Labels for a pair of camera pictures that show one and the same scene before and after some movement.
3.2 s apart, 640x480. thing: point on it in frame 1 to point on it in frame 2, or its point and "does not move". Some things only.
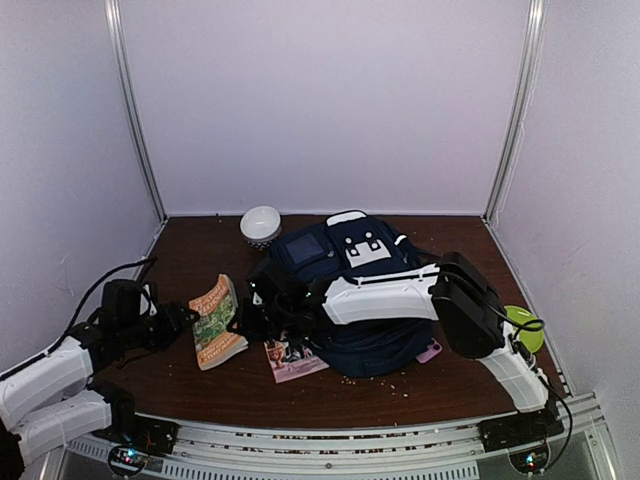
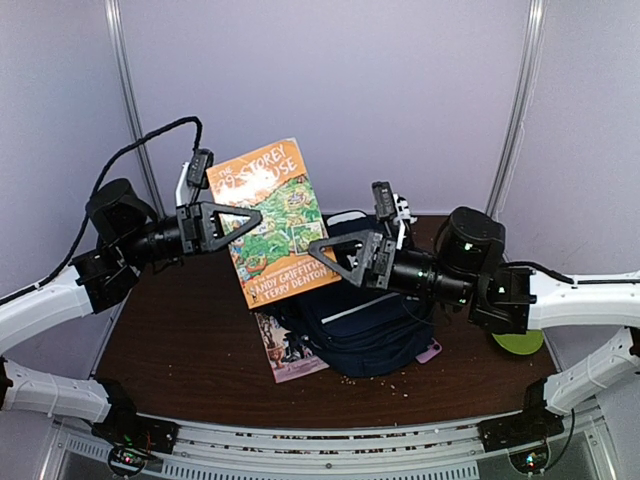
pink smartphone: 430,352 does not move
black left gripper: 174,324 to 201,228
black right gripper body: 259,324 to 383,271
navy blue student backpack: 311,256 does not move
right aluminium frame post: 531,66 does not move
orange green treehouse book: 216,310 to 275,261
